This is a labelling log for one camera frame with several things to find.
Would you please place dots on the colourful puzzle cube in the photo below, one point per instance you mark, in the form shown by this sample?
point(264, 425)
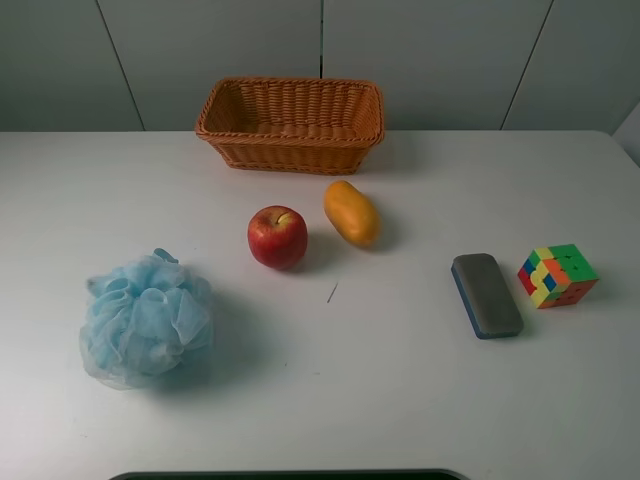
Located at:
point(556, 276)

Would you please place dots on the orange wicker basket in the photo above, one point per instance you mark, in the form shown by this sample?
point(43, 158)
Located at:
point(299, 125)

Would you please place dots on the orange mango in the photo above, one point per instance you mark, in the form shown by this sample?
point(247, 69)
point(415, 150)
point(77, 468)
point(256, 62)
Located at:
point(352, 214)

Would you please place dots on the blue mesh bath loofah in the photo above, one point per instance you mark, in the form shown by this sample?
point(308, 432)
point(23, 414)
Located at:
point(146, 321)

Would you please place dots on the red apple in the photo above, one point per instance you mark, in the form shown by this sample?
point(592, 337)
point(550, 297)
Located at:
point(277, 237)

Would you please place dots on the grey blue whiteboard eraser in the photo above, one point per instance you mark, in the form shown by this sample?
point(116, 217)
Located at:
point(489, 304)

